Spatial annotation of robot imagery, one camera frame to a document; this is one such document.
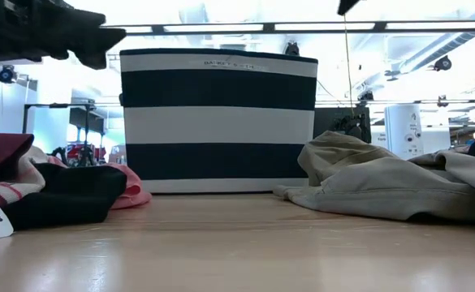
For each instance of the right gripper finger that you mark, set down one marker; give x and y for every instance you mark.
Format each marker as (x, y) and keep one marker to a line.
(346, 5)

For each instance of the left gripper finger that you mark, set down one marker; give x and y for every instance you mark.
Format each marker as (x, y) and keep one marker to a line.
(99, 42)
(85, 19)

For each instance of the khaki tan garment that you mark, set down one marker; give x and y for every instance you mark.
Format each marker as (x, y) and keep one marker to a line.
(334, 156)

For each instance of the black garment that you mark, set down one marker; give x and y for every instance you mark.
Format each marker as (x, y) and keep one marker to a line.
(66, 194)

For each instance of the grey beige garment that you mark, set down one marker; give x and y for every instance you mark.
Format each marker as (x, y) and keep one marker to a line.
(383, 190)

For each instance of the small black mounted device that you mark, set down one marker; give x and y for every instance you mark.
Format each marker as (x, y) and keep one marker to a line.
(292, 49)

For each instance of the red black tool box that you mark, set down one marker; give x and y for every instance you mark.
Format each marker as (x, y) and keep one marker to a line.
(76, 151)

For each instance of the black round ceiling fixture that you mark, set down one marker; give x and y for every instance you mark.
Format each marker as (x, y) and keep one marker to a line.
(443, 63)

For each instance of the white cylindrical appliance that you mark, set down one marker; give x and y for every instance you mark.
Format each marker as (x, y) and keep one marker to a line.
(403, 130)

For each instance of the navy white striped fabric basket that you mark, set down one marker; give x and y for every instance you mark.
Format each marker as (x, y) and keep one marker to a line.
(217, 125)

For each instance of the cream red striped garment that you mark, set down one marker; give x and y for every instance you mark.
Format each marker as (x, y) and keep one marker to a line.
(18, 182)

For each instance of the pink garment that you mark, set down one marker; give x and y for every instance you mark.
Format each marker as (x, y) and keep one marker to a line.
(133, 194)

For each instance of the black overhead frame bar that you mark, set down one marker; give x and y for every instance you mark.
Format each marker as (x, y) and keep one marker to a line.
(322, 27)

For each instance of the black metal desk frame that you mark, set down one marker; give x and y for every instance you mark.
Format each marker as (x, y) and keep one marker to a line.
(58, 106)

